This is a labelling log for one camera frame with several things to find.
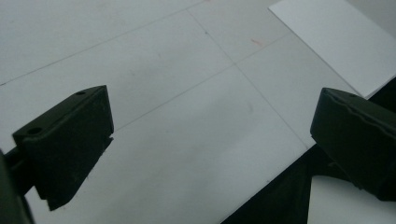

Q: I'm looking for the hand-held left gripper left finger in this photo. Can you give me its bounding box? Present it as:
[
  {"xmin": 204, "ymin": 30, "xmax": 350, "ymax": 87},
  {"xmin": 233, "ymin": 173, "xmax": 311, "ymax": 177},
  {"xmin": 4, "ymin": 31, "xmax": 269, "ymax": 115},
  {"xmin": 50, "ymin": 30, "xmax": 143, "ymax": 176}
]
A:
[{"xmin": 12, "ymin": 84, "xmax": 115, "ymax": 212}]

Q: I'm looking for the white paper sheet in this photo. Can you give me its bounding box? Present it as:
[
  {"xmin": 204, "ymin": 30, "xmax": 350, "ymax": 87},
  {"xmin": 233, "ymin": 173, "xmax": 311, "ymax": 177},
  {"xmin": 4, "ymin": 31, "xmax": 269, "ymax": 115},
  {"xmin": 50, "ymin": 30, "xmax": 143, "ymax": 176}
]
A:
[{"xmin": 268, "ymin": 0, "xmax": 396, "ymax": 100}]

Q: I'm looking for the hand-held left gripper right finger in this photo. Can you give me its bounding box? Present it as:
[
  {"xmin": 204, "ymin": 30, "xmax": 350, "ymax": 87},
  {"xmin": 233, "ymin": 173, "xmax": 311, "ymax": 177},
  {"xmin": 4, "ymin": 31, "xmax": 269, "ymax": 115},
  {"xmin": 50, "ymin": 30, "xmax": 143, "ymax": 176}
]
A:
[{"xmin": 309, "ymin": 87, "xmax": 396, "ymax": 203}]

